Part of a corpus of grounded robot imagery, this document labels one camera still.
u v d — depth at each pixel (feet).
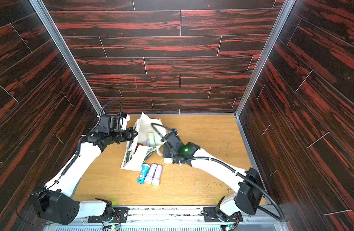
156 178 2.76
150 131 3.15
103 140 1.78
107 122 1.90
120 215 2.41
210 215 2.42
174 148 1.84
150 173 2.81
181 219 2.40
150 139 3.06
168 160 2.44
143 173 2.83
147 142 3.11
